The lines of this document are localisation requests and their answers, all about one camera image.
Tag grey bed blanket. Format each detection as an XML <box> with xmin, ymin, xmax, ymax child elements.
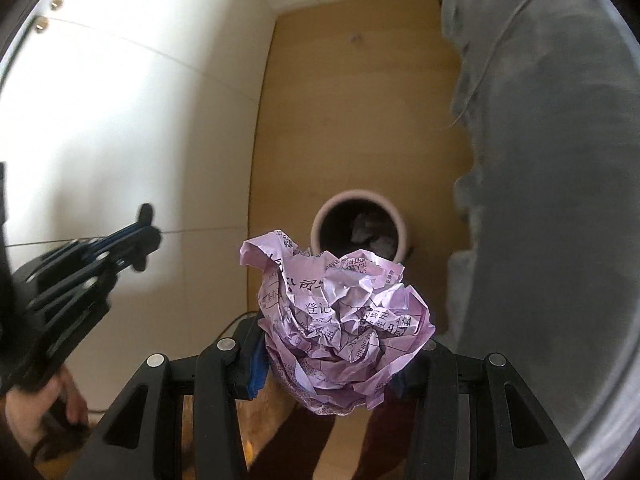
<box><xmin>442</xmin><ymin>0</ymin><xmax>639</xmax><ymax>479</ymax></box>

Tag person's left hand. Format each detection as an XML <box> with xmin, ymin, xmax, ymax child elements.
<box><xmin>4</xmin><ymin>365</ymin><xmax>89</xmax><ymax>455</ymax></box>

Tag pink round trash bin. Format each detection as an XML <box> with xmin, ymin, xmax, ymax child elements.
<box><xmin>310</xmin><ymin>188</ymin><xmax>413</xmax><ymax>263</ymax></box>

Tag pink paper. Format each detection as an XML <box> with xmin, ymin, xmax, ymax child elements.
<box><xmin>240</xmin><ymin>231</ymin><xmax>435</xmax><ymax>416</ymax></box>

